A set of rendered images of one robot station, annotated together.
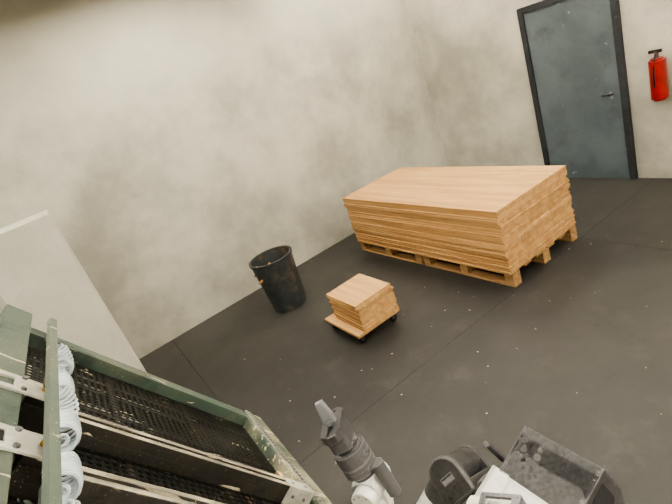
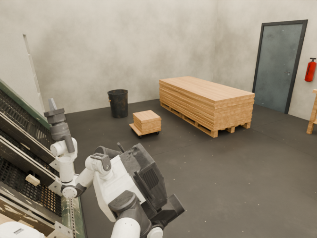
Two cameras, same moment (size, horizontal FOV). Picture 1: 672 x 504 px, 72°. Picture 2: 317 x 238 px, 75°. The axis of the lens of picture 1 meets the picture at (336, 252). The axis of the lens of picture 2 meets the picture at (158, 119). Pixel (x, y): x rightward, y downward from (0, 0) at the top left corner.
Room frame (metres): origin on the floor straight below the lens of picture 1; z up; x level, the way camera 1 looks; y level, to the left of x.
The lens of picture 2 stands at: (-0.08, -0.40, 1.93)
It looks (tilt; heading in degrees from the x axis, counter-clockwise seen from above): 22 degrees down; 1
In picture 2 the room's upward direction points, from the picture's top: 2 degrees counter-clockwise
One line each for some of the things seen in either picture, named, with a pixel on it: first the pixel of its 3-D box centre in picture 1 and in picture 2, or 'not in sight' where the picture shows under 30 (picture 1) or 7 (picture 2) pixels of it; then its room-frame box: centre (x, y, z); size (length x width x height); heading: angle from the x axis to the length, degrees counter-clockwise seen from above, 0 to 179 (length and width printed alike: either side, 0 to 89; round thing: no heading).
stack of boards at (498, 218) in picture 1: (445, 215); (198, 100); (4.98, -1.32, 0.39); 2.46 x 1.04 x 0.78; 26
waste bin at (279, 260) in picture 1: (279, 280); (118, 103); (5.08, 0.74, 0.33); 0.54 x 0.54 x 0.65
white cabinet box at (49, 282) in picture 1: (76, 327); (21, 88); (4.02, 2.44, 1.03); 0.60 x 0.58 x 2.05; 26
